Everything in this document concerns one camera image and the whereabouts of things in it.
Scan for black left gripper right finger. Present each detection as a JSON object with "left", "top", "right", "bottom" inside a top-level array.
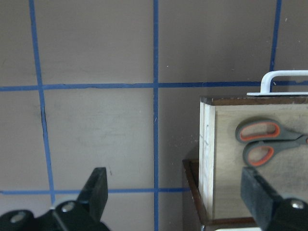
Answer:
[{"left": 240, "top": 167, "right": 283, "bottom": 231}]

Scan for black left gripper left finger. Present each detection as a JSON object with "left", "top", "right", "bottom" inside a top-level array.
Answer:
[{"left": 77, "top": 167, "right": 108, "bottom": 221}]

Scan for light wooden drawer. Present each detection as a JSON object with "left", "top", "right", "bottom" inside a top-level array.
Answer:
[{"left": 199, "top": 96, "right": 308, "bottom": 219}]

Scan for grey orange scissors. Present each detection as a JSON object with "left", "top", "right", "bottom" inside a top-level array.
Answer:
[{"left": 235, "top": 119, "right": 308, "bottom": 167}]

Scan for dark wooden cabinet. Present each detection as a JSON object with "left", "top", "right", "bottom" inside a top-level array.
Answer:
[{"left": 182, "top": 159, "right": 259, "bottom": 231}]

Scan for white drawer handle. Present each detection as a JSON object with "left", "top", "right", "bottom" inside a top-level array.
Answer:
[{"left": 246, "top": 70, "right": 308, "bottom": 97}]

